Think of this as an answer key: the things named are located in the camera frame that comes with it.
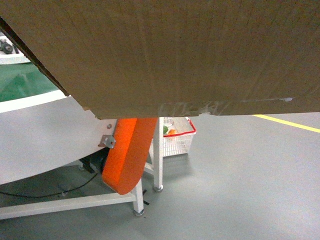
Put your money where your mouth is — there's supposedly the brown cardboard box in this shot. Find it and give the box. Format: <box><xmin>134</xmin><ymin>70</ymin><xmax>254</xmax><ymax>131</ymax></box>
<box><xmin>0</xmin><ymin>0</ymin><xmax>320</xmax><ymax>120</ymax></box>

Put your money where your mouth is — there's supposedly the white curved conveyor with green belt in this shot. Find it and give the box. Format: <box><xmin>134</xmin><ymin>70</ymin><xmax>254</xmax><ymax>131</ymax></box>
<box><xmin>0</xmin><ymin>34</ymin><xmax>166</xmax><ymax>221</ymax></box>

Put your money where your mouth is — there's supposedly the orange motor cover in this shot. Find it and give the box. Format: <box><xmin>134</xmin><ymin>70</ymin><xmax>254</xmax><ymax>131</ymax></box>
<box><xmin>102</xmin><ymin>118</ymin><xmax>158</xmax><ymax>195</ymax></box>

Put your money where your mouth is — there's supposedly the white plastic basket red rim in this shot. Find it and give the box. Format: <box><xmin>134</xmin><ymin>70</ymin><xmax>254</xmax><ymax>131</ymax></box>
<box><xmin>163</xmin><ymin>117</ymin><xmax>197</xmax><ymax>157</ymax></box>

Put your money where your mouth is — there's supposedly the black floor cable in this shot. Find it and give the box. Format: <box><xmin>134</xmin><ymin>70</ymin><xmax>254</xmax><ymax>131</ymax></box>
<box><xmin>0</xmin><ymin>172</ymin><xmax>99</xmax><ymax>199</ymax></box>

